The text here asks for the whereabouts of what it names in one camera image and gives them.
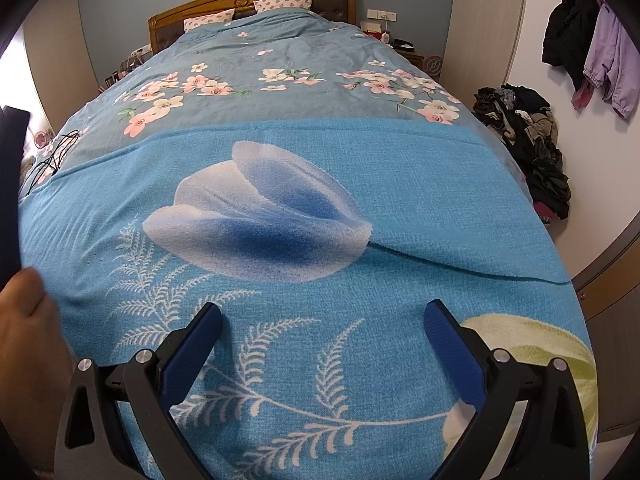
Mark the floral blue duvet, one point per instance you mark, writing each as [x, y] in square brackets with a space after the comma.
[300, 45]

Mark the person's left hand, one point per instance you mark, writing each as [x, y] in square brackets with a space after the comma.
[30, 340]

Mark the blue tulip print blanket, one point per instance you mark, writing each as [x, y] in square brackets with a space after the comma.
[300, 285]

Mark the purple jacket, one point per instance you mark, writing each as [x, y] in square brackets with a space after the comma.
[612, 60]

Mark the wooden nightstand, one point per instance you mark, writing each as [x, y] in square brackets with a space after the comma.
[412, 56]

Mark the white wall socket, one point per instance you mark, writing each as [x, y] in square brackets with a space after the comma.
[140, 51]
[382, 14]

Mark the pile of dark clothes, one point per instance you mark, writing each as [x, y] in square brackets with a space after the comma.
[535, 150]

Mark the wooden door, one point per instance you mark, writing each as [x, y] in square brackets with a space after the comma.
[615, 285]

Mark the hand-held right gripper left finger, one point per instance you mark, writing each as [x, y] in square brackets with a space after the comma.
[192, 355]

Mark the white patterned pillow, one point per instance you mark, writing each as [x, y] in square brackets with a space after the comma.
[207, 21]
[282, 4]

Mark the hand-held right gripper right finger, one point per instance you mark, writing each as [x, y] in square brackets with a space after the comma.
[452, 355]

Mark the black jacket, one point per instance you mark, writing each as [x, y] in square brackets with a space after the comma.
[567, 30]

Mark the bedside clutter of bottles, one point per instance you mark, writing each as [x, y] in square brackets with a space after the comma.
[122, 72]

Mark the beige wardrobe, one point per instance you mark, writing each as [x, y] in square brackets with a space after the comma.
[490, 20]
[60, 70]

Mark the red box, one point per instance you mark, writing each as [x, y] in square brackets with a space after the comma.
[372, 27]

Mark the maroon garment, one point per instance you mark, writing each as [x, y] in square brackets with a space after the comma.
[582, 94]

